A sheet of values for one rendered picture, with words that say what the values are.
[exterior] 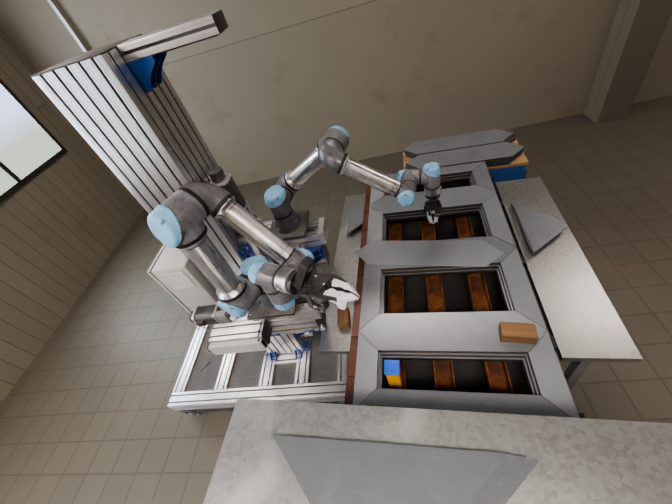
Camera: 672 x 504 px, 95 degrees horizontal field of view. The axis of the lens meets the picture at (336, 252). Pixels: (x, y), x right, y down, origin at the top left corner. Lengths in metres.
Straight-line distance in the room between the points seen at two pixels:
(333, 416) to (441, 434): 0.33
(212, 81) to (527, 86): 3.51
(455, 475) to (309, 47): 3.67
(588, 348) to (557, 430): 0.57
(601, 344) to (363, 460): 1.05
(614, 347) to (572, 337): 0.13
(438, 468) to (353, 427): 0.26
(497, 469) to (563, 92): 4.14
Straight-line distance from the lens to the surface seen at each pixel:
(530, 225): 1.96
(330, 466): 1.06
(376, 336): 1.40
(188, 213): 1.01
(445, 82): 4.07
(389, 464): 1.04
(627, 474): 1.15
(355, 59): 3.86
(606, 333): 1.68
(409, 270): 1.61
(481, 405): 1.29
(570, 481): 1.10
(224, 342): 1.56
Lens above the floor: 2.09
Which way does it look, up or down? 44 degrees down
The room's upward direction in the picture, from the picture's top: 19 degrees counter-clockwise
